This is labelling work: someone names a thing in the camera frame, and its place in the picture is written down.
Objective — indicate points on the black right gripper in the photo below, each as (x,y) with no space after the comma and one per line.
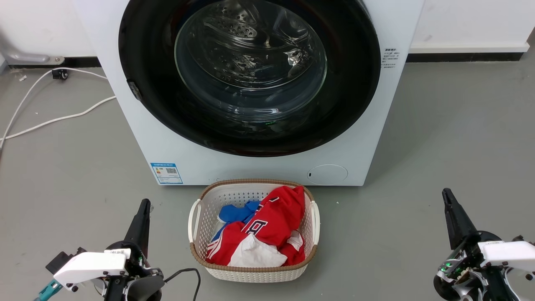
(464,276)

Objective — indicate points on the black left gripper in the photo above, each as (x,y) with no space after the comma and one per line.
(144,286)

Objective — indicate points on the white front-load washing machine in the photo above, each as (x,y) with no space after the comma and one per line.
(250,169)

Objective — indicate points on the black round washing machine door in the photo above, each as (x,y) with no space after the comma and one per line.
(144,62)

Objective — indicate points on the blue energy label sticker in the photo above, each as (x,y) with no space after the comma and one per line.
(166,173)

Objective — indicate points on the blue garment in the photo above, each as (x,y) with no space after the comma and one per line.
(236,212)

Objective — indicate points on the white garment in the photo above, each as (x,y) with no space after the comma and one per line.
(255,255)

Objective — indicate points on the white plastic laundry basket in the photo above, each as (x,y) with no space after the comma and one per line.
(250,274)

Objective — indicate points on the red sports jersey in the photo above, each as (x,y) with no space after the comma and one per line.
(276,217)

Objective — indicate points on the round white filter cover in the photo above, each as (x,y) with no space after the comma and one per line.
(327,174)

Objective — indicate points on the black skirting strip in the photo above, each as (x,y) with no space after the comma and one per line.
(79,62)
(464,57)

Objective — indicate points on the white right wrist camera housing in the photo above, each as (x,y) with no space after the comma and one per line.
(508,253)

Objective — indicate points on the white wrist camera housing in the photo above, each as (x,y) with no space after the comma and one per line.
(90,267)
(508,253)

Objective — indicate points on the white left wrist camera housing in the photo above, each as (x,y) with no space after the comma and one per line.
(90,267)

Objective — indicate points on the grey metal floor bracket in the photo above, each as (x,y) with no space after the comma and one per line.
(25,57)

